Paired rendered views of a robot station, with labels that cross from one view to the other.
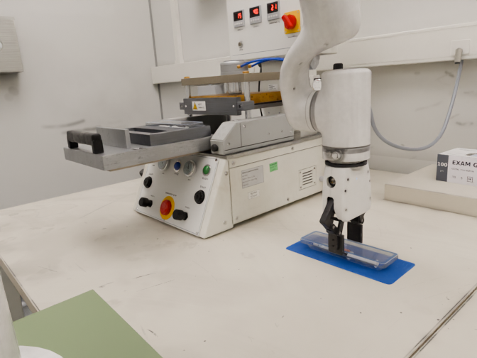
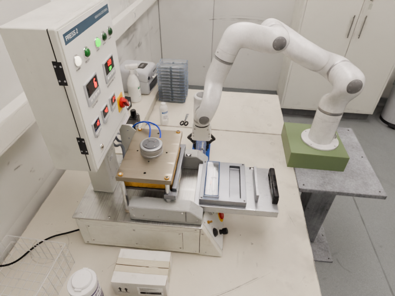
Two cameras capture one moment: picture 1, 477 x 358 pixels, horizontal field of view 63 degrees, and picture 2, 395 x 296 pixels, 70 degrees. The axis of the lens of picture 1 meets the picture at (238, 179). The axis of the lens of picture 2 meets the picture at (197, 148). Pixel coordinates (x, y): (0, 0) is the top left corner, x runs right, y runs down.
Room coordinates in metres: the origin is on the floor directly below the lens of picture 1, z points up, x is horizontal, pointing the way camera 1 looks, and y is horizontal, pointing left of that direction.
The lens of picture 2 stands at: (1.54, 0.66, 1.76)
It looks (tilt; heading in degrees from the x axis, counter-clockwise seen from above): 39 degrees down; 226
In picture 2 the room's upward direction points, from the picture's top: 1 degrees clockwise
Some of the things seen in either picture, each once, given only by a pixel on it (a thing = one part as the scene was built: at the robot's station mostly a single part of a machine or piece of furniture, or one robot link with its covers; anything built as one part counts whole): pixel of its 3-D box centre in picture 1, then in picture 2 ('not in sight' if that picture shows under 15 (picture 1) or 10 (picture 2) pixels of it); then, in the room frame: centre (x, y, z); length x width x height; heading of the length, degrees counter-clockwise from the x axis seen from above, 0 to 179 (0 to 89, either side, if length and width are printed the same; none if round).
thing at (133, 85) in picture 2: not in sight; (133, 83); (0.68, -0.84, 0.92); 0.09 x 0.08 x 0.25; 150
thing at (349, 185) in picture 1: (346, 185); (201, 130); (0.70, -0.20, 0.89); 0.10 x 0.08 x 0.11; 132
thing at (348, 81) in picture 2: not in sight; (341, 90); (0.25, 0.26, 1.15); 0.19 x 0.12 x 0.24; 47
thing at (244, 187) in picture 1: (243, 171); (160, 199); (1.11, -0.01, 0.84); 0.53 x 0.37 x 0.17; 131
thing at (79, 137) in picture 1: (84, 140); (273, 184); (0.83, 0.32, 0.99); 0.15 x 0.02 x 0.04; 41
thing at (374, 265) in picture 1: (346, 251); not in sight; (0.70, -0.20, 0.76); 0.18 x 0.06 x 0.02; 42
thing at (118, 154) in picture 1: (142, 140); (235, 185); (0.92, 0.22, 0.97); 0.30 x 0.22 x 0.08; 131
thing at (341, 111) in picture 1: (343, 106); (202, 107); (0.70, -0.19, 1.04); 0.09 x 0.08 x 0.13; 51
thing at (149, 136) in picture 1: (159, 133); (223, 182); (0.96, 0.19, 0.98); 0.20 x 0.17 x 0.03; 41
